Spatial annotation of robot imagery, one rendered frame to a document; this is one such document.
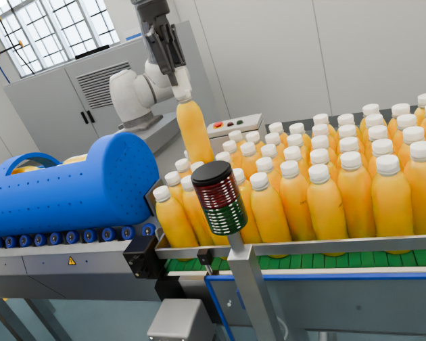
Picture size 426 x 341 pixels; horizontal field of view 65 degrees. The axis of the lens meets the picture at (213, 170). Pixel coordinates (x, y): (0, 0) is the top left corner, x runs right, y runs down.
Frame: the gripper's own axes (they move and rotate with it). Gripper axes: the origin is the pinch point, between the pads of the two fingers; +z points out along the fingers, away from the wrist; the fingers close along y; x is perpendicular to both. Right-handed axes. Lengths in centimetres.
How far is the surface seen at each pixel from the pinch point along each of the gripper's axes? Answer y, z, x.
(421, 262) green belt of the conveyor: 24, 42, 49
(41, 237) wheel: 16, 35, -62
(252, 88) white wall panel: -275, 74, -55
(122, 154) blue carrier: 6.0, 14.5, -22.7
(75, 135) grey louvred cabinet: -174, 53, -219
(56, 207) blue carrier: 20, 22, -42
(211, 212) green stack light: 44.2, 11.5, 19.5
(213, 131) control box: -19.5, 22.1, -4.0
